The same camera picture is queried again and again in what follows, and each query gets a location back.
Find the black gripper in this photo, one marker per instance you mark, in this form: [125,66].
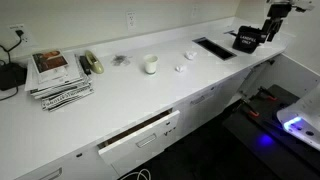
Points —
[279,10]

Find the white drawer with wooden inside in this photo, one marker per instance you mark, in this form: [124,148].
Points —
[140,146]

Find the open white cabinet door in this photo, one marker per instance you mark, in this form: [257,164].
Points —
[295,73]

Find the white closed drawer with keyhole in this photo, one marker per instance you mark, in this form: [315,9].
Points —
[71,168]

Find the black landfill waste bin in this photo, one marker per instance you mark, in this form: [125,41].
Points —
[248,40]

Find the closed white cabinet door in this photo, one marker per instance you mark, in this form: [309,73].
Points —
[230,87]

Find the crumpled white paper ball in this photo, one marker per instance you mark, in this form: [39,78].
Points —
[190,55]
[180,68]

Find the black perforated robot table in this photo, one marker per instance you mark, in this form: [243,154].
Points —
[253,150]

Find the white paper cup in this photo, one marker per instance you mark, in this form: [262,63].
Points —
[150,65]

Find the pile of metal paper clips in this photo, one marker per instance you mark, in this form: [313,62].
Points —
[120,60]

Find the black stapler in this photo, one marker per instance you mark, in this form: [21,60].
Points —
[85,65]

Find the stack of white magazines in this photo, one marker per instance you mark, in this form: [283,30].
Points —
[71,75]

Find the magazine with black-white patterned edge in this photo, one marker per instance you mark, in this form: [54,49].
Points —
[66,98]

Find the magazine with brown photo cover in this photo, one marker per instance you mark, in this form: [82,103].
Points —
[50,63]

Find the flat rectangular box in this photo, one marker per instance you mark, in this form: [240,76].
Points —
[11,76]

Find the white wall outlet with plug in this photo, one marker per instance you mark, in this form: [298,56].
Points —
[27,36]

